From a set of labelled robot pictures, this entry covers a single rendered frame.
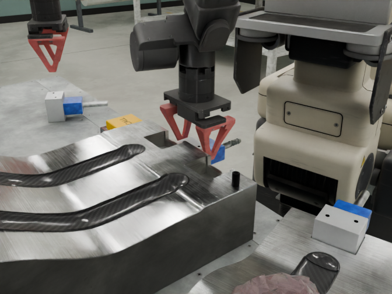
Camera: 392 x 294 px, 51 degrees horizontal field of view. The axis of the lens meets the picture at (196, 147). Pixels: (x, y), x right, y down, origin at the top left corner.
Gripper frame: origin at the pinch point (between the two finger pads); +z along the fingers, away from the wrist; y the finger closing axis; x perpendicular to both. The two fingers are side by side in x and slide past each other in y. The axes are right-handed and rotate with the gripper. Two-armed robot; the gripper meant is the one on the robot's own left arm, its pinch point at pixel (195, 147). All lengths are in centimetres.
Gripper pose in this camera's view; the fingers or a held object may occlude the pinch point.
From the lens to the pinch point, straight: 71.1
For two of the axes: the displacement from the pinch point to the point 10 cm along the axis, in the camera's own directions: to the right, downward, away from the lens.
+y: 6.1, 3.7, -7.0
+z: -0.1, 8.9, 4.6
